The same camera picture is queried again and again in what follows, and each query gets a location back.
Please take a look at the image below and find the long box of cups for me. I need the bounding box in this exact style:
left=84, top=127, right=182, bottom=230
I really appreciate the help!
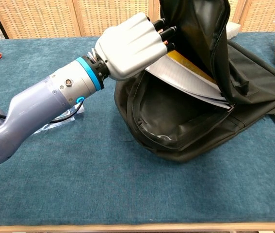
left=225, top=21, right=240, bottom=39

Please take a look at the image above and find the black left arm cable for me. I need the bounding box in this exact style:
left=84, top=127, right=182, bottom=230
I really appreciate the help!
left=0, top=101, right=82, bottom=125

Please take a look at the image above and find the wicker folding screen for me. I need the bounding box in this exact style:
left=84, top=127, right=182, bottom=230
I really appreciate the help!
left=0, top=0, right=275, bottom=40

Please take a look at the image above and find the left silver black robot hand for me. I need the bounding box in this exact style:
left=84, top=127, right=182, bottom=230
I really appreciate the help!
left=95, top=12, right=177, bottom=82

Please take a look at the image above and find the yellow white booklet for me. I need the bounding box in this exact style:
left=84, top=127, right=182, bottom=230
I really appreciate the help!
left=144, top=50, right=235, bottom=113

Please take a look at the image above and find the clear plastic water bottle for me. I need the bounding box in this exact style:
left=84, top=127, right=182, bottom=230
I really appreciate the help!
left=32, top=103, right=85, bottom=135

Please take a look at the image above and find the black backpack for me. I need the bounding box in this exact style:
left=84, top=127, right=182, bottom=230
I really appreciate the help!
left=113, top=0, right=275, bottom=160

